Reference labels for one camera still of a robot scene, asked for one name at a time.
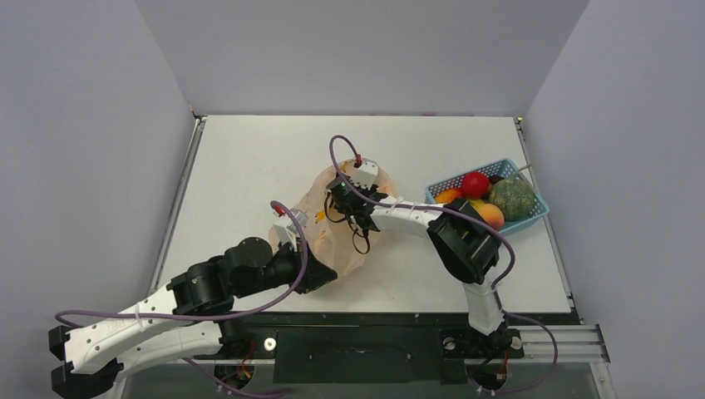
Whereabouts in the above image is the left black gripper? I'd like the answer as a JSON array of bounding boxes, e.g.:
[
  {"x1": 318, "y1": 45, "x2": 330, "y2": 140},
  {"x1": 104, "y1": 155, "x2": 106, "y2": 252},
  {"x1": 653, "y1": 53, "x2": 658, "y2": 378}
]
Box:
[{"x1": 234, "y1": 237, "x2": 338, "y2": 299}]

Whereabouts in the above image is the orange red fake mango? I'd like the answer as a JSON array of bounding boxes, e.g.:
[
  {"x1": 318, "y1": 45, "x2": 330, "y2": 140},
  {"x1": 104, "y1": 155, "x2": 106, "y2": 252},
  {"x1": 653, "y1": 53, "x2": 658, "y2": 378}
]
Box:
[{"x1": 434, "y1": 188, "x2": 463, "y2": 204}]

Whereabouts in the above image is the bright red fake apple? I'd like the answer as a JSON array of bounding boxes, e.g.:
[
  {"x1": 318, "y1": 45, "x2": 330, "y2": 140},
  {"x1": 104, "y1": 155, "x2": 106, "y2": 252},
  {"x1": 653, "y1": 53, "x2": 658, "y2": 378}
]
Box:
[{"x1": 460, "y1": 171, "x2": 491, "y2": 200}]

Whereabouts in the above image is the peach coloured fake peach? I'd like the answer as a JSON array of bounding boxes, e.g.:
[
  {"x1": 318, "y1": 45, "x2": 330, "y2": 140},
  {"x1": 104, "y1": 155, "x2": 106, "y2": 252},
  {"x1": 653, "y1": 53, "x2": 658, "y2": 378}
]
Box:
[{"x1": 476, "y1": 204, "x2": 505, "y2": 230}]

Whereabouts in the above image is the green netted fake melon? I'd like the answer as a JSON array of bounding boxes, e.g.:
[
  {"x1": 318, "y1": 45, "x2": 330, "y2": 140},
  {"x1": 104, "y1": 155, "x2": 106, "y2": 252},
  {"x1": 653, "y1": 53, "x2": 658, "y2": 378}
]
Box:
[{"x1": 489, "y1": 177, "x2": 535, "y2": 222}]

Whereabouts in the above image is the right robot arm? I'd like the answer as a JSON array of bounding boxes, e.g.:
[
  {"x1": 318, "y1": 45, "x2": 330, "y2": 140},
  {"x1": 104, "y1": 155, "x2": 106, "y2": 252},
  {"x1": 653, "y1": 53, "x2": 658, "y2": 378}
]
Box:
[{"x1": 324, "y1": 175, "x2": 515, "y2": 355}]

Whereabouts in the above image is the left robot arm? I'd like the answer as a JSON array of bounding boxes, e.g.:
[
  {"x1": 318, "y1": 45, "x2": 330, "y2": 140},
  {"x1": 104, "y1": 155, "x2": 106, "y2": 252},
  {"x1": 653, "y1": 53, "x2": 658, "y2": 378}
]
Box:
[{"x1": 48, "y1": 237, "x2": 338, "y2": 398}]

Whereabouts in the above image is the dark red fake fruit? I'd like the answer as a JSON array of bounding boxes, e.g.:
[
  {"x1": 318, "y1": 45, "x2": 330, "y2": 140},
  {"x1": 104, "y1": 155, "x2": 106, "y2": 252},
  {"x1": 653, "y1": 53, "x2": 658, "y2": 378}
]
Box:
[{"x1": 489, "y1": 175, "x2": 505, "y2": 185}]

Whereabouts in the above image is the light blue plastic basket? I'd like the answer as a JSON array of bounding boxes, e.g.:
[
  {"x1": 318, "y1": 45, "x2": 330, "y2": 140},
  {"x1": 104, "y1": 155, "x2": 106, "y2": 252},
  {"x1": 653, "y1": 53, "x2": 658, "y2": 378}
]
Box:
[{"x1": 425, "y1": 158, "x2": 550, "y2": 234}]

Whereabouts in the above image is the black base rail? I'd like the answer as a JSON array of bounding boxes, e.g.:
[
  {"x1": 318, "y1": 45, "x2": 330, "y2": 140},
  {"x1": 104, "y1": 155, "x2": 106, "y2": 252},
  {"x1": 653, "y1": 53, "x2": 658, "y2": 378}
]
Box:
[{"x1": 187, "y1": 311, "x2": 579, "y2": 387}]

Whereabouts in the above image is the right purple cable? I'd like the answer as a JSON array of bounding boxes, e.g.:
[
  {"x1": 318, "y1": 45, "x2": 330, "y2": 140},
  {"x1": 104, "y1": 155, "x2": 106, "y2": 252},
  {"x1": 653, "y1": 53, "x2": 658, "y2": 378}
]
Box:
[{"x1": 328, "y1": 135, "x2": 559, "y2": 395}]

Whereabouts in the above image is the purple cable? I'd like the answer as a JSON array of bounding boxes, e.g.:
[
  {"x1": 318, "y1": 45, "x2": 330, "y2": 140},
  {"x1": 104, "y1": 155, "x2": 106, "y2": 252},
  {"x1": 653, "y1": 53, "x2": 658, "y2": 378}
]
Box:
[
  {"x1": 328, "y1": 135, "x2": 559, "y2": 395},
  {"x1": 55, "y1": 200, "x2": 309, "y2": 399}
]

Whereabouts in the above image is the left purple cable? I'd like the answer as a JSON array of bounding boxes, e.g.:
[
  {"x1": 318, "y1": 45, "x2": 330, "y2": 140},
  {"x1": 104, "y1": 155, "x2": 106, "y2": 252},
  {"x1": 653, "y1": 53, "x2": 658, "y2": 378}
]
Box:
[{"x1": 55, "y1": 200, "x2": 309, "y2": 399}]

